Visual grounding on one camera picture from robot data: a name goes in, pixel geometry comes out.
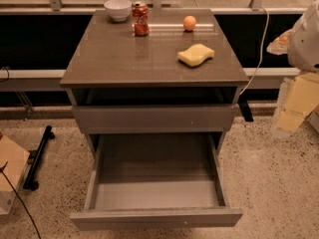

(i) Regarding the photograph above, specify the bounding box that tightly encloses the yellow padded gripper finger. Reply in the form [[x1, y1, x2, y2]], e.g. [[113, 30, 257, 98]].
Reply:
[[266, 30, 291, 56], [271, 73, 319, 138]]

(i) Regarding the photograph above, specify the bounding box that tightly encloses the grey drawer cabinet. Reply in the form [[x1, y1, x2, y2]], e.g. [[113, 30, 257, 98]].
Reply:
[[61, 9, 247, 149]]

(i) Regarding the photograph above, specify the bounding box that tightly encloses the orange ball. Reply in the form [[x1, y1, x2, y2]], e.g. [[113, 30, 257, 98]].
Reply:
[[183, 16, 196, 31]]

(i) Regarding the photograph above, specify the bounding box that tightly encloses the cardboard box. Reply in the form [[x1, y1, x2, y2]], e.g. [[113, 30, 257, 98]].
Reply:
[[0, 133, 29, 215]]

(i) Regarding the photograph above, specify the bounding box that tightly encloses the red soda can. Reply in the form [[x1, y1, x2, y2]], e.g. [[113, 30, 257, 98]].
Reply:
[[132, 1, 149, 37]]

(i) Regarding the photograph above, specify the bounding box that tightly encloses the open grey lower drawer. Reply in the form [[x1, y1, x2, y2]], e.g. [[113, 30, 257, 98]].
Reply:
[[71, 132, 242, 230]]

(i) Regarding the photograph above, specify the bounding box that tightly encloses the white cable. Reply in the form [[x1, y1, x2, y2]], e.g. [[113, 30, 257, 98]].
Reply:
[[238, 5, 271, 97]]

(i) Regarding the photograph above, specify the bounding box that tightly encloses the white bowl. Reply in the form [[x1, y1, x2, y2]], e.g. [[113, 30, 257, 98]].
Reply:
[[104, 0, 132, 22]]

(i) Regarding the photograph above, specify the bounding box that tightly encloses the closed grey upper drawer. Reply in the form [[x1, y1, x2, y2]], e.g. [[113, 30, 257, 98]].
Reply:
[[73, 106, 235, 134]]

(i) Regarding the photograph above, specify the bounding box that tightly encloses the yellow sponge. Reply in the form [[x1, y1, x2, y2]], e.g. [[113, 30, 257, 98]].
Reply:
[[177, 44, 215, 67]]

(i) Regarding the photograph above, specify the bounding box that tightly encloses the black cable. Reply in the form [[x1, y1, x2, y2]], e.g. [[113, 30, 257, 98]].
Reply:
[[0, 161, 43, 239]]

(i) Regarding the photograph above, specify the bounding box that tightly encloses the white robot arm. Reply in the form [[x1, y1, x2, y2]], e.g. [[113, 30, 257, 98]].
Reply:
[[266, 0, 319, 138]]

